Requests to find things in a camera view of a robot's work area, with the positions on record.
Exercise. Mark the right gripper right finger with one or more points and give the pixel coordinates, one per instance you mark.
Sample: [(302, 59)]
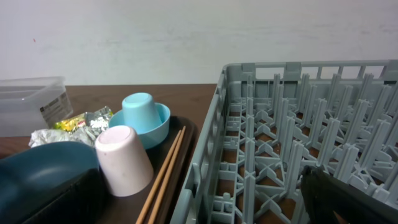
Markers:
[(327, 199)]

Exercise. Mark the grey dishwasher rack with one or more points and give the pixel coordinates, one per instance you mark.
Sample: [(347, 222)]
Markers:
[(267, 121)]

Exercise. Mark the crumpled silver foil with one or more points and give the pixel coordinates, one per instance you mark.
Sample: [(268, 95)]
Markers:
[(98, 121)]

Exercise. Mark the pink cup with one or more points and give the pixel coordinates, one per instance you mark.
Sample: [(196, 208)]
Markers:
[(124, 161)]

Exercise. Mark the light blue small bowl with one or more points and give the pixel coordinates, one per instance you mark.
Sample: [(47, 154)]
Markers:
[(153, 137)]

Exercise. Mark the clear plastic container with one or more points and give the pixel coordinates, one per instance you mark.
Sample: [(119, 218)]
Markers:
[(29, 104)]

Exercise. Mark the right wooden chopstick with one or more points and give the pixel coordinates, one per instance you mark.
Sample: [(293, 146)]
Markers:
[(166, 179)]

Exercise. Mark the dark blue bowl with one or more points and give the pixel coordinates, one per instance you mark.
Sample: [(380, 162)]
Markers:
[(40, 169)]

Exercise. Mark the wooden chopstick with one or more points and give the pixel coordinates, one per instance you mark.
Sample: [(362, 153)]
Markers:
[(166, 179), (156, 183)]

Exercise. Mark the crumpled white tissue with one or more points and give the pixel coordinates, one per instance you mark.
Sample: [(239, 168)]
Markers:
[(47, 136)]

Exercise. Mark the brown serving tray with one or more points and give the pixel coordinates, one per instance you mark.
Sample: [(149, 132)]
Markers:
[(127, 209)]

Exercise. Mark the light blue cup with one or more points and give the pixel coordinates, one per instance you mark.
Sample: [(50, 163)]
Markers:
[(140, 113)]

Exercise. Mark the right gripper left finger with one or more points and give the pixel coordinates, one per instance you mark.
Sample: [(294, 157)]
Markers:
[(78, 200)]

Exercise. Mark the left wooden chopstick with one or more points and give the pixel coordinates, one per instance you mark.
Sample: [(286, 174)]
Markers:
[(156, 183)]

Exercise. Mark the yellow green snack wrapper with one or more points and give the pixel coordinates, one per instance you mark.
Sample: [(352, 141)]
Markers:
[(72, 124)]

